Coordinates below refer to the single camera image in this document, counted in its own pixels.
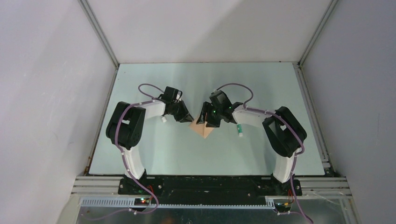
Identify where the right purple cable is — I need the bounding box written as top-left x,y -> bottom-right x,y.
216,83 -> 315,224

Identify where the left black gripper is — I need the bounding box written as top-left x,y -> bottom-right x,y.
170,99 -> 194,123

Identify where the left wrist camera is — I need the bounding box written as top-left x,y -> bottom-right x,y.
175,91 -> 183,102

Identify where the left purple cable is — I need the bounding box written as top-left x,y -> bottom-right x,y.
92,83 -> 183,222

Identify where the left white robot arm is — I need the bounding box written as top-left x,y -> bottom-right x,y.
106,86 -> 194,194

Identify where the tan paper envelope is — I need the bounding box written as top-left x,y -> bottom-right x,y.
189,121 -> 214,139

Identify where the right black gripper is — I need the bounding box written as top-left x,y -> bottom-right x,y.
197,101 -> 223,128

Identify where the white green glue stick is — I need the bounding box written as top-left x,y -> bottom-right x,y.
237,124 -> 243,137

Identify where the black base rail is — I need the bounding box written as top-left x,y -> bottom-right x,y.
118,175 -> 302,206

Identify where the purple cable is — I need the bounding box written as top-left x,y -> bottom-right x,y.
92,83 -> 183,222
216,83 -> 315,224

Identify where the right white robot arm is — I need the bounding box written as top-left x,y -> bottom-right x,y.
195,90 -> 307,195

